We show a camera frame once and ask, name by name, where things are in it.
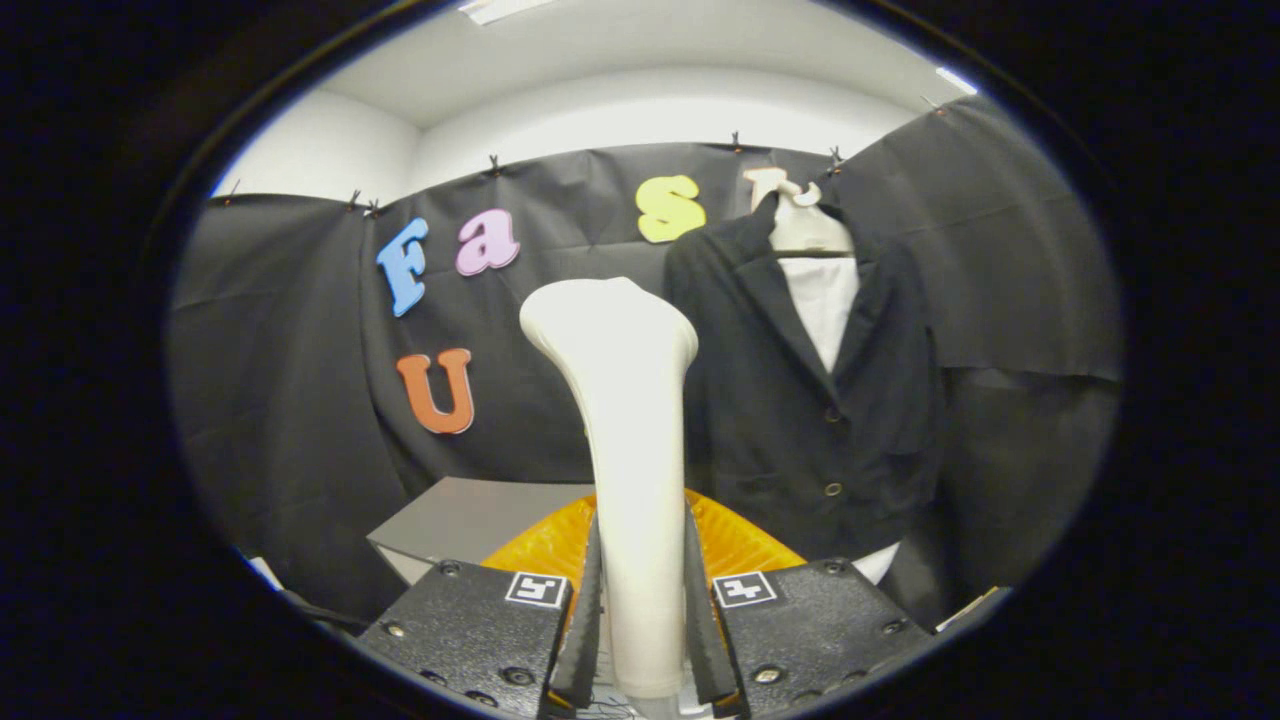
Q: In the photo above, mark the black button jacket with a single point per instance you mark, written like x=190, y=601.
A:
x=780, y=400

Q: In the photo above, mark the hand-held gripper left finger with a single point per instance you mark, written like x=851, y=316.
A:
x=585, y=620

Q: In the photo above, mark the white mannequin torso on stand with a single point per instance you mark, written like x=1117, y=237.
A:
x=825, y=300

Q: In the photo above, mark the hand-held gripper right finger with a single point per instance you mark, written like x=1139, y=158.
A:
x=703, y=630

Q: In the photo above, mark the ceiling light panel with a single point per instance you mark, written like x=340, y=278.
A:
x=500, y=8

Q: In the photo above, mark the grey cabinet with dark top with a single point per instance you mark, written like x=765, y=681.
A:
x=460, y=520

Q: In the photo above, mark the white and blue equipment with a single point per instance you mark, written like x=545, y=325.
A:
x=265, y=573

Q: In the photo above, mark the small cardboard box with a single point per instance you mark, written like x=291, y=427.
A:
x=970, y=607

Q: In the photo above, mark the black backdrop cloth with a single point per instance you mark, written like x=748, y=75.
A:
x=300, y=400

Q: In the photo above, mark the white clothes hanger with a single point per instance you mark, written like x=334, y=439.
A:
x=810, y=232

